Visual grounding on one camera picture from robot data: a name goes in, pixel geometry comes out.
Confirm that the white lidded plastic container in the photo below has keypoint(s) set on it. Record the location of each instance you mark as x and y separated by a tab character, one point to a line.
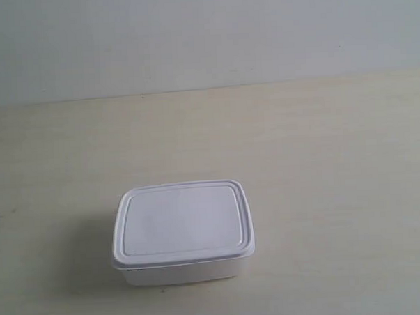
181	233

